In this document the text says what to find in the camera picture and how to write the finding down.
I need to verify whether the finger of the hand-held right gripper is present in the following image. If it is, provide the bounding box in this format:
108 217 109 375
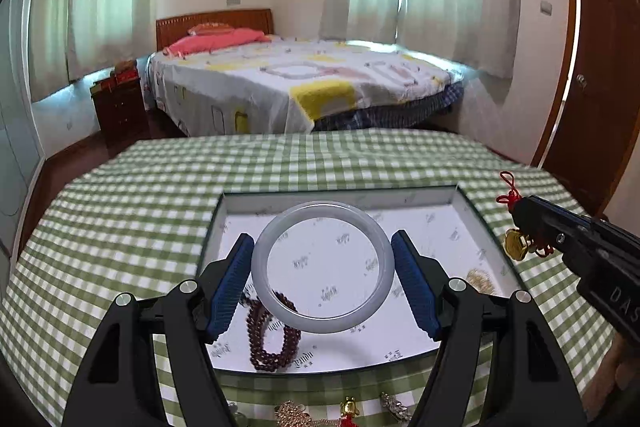
511 195 603 264

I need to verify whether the white shallow jewelry tray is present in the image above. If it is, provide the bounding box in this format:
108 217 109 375
197 184 526 375

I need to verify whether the red gold patterned cushion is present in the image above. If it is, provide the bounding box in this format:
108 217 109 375
187 22 236 35

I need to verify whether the brown wooden door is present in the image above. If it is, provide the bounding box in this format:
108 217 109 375
530 0 640 223

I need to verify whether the green checkered tablecloth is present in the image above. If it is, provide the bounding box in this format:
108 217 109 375
0 127 626 427

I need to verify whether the blue plaid bed skirt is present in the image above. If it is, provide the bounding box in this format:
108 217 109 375
312 79 466 132

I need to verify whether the pale jade bangle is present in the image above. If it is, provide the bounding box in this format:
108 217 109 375
251 202 396 334

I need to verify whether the pink pillow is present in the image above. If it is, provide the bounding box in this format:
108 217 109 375
165 27 268 56

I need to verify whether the gold pendant with red knot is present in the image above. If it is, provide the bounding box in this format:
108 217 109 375
495 171 556 262

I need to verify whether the frosted glass wardrobe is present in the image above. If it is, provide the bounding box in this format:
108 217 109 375
0 0 48 263

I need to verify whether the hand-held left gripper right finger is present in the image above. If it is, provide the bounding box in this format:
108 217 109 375
391 229 588 427

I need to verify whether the gold charm with red tassel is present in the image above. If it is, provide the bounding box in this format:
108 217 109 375
340 398 362 427

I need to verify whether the gold chain bracelet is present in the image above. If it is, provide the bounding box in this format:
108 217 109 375
466 271 497 295

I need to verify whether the dark wooden nightstand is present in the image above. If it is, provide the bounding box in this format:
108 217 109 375
90 77 151 148

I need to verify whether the person's right hand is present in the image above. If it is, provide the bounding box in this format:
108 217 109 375
582 339 640 413

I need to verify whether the wooden bed headboard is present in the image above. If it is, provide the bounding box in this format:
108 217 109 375
155 8 275 52

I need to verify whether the bed with patterned sheet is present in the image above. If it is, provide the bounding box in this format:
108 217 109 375
146 34 453 138

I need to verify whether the silver bracelet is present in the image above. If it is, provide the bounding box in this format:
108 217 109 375
378 392 413 423

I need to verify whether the dark red bead bracelet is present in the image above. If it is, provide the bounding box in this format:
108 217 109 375
240 289 303 373

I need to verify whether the cream pearl necklace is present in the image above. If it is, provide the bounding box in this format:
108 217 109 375
274 399 331 427

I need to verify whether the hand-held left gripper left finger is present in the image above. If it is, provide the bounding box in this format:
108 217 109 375
62 233 256 427

